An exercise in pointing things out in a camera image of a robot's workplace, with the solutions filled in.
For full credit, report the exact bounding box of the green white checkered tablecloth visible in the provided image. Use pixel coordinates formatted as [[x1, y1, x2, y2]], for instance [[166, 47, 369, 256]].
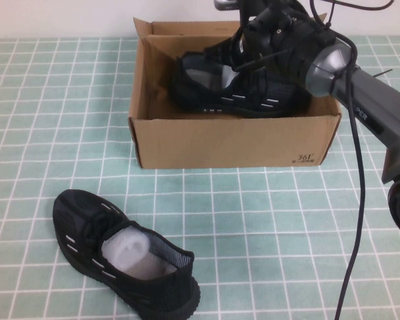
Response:
[[0, 35, 400, 320]]

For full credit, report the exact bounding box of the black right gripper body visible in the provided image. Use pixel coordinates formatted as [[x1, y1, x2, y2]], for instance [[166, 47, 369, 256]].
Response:
[[241, 0, 299, 57]]

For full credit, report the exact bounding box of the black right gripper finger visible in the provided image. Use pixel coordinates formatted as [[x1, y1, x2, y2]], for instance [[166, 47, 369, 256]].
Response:
[[241, 18, 271, 46]]

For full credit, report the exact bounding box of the black knit sneaker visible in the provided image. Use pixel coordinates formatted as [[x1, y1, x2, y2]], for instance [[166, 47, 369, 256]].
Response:
[[166, 31, 313, 119], [52, 189, 201, 320]]

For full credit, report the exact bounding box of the white paper shoe stuffing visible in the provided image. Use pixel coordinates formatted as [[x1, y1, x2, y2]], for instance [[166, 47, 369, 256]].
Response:
[[187, 65, 243, 90], [101, 229, 178, 280]]

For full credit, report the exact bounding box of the brown cardboard shoe box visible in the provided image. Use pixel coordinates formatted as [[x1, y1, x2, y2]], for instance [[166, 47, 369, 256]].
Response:
[[128, 16, 343, 170]]

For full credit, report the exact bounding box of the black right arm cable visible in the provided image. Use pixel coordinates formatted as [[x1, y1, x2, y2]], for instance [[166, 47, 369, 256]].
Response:
[[306, 0, 367, 320]]

